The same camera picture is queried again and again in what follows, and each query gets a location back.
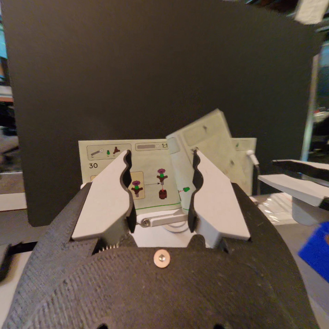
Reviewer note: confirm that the white book stand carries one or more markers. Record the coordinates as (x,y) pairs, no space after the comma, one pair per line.
(164,220)

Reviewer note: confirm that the blue storage bin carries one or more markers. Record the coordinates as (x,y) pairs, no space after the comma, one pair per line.
(316,249)

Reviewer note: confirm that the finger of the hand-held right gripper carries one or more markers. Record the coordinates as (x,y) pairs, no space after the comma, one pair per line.
(295,187)
(316,165)

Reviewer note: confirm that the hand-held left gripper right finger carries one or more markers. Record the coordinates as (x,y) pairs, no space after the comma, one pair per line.
(218,203)

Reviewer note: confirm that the black divider panel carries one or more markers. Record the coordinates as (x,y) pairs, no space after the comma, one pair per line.
(128,77)

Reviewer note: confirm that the building instruction booklet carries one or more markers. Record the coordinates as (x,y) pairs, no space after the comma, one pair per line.
(151,164)

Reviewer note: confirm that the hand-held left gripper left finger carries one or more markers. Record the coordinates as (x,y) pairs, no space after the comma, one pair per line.
(102,200)

